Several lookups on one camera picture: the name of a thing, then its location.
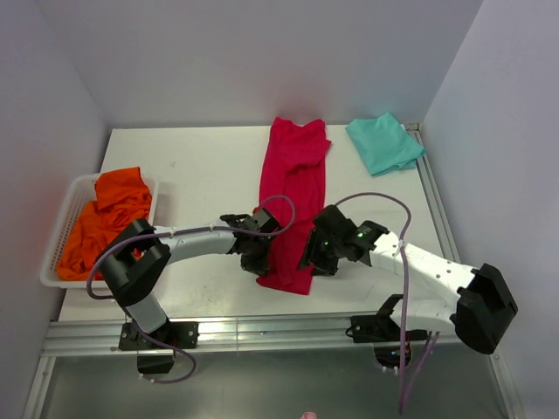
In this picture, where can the white plastic basket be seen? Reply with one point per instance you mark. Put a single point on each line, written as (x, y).
(78, 195)

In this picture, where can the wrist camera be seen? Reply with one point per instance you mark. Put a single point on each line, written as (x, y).
(340, 232)
(261, 223)

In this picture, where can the aluminium rail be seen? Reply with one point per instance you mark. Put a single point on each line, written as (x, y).
(436, 201)
(220, 334)

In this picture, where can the aluminium front rail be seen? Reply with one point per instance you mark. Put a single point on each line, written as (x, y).
(220, 334)

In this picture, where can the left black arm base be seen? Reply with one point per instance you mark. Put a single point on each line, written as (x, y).
(157, 340)

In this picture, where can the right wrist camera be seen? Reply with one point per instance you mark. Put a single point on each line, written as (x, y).
(340, 232)

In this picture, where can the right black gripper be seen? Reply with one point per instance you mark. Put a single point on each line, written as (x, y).
(312, 255)

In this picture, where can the crimson red t shirt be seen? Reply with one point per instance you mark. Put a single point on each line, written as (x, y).
(293, 188)

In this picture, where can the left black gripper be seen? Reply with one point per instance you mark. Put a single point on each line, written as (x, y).
(258, 267)

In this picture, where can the orange t shirt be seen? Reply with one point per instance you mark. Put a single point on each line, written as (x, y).
(121, 196)

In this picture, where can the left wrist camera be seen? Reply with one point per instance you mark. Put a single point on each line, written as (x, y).
(261, 223)

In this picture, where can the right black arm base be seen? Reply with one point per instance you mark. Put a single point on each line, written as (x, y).
(382, 332)

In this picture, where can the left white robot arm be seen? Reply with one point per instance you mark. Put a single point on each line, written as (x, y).
(132, 264)

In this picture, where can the aluminium right side rail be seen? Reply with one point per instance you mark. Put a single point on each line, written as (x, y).
(436, 201)

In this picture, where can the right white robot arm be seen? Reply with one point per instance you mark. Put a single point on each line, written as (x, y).
(474, 303)

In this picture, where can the teal folded t shirt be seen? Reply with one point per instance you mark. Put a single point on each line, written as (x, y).
(384, 145)

